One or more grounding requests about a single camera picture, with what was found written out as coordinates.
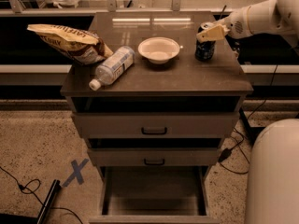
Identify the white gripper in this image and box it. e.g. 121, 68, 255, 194
196, 7, 252, 43

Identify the dark blue pepsi can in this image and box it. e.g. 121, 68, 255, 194
195, 22, 215, 61

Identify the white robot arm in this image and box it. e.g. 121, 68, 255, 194
196, 0, 299, 224

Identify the top grey drawer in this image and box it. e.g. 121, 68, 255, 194
72, 112, 239, 139

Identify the grey drawer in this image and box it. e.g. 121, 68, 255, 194
72, 112, 239, 139
88, 148, 219, 167
89, 166, 220, 224

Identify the grey drawer cabinet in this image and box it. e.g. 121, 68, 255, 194
60, 10, 254, 224

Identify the middle grey drawer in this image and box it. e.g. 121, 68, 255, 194
88, 148, 219, 167

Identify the bottom grey drawer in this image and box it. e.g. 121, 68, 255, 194
89, 166, 220, 224

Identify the white paper bowl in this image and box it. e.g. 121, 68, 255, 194
138, 37, 180, 64

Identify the clear plastic water bottle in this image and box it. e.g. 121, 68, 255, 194
89, 46, 135, 91

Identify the black stand leg right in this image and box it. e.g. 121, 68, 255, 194
239, 108, 257, 145

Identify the black stand leg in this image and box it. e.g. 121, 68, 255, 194
239, 108, 257, 145
0, 179, 61, 224

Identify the chip bag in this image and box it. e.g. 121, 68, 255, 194
27, 24, 113, 65

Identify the blue tape cross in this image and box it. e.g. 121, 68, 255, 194
63, 159, 89, 188

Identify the black stand leg left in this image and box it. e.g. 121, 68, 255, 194
0, 179, 61, 224

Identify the black power adapter cable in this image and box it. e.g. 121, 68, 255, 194
217, 63, 279, 175

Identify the black cable left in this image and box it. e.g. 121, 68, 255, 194
0, 165, 84, 224

